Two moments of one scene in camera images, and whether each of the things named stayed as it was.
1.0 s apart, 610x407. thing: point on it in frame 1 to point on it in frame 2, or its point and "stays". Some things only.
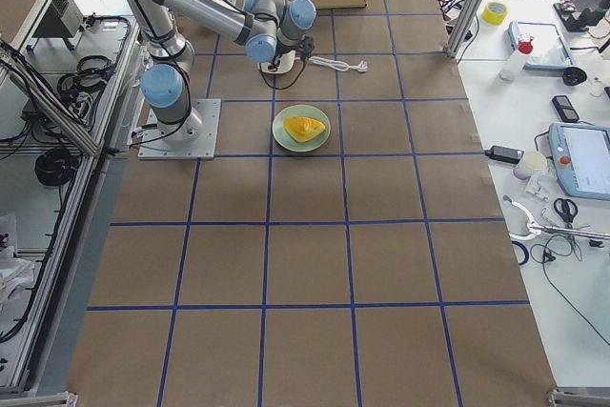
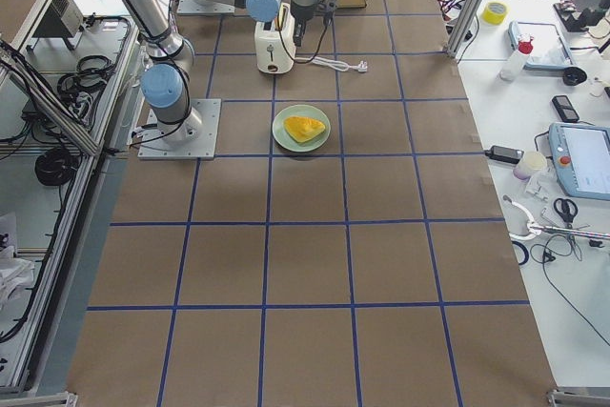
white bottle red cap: x=518 y=59 stays
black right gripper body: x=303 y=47 to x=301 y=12
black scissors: x=566 y=210 stays
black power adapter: x=504 y=153 stays
